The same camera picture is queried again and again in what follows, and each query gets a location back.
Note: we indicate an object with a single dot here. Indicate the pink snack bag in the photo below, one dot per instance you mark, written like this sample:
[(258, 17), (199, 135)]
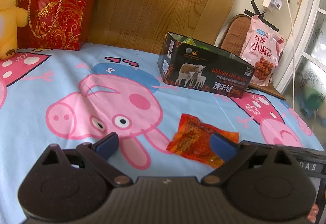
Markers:
[(262, 49)]

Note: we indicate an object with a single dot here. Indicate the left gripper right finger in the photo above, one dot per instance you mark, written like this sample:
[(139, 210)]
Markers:
[(234, 156)]

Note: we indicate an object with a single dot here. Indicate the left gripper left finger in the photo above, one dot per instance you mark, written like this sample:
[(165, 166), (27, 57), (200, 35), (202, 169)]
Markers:
[(96, 156)]

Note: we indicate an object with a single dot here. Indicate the green snack packet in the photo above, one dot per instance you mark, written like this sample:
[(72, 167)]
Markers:
[(199, 44)]

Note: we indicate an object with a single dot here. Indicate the red gift bag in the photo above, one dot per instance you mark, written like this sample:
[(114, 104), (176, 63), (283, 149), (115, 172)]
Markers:
[(55, 24)]

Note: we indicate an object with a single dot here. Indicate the black sheep-print storage box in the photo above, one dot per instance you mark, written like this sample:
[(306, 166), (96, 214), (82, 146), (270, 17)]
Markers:
[(218, 72)]

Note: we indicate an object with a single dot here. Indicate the orange red snack packet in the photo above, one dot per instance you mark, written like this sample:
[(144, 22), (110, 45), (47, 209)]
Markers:
[(192, 139)]

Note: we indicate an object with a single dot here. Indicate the yellow plush duck toy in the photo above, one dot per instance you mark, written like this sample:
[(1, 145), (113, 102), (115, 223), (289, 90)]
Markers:
[(12, 18)]

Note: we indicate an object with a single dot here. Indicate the Peppa Pig blue blanket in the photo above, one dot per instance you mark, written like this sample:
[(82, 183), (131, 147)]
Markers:
[(70, 97)]

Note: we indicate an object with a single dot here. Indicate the white window frame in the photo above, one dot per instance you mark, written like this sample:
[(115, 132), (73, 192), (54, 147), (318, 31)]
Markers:
[(304, 22)]

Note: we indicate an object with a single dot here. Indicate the person's right hand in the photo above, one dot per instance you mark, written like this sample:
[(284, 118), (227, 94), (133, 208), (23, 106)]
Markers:
[(312, 216)]

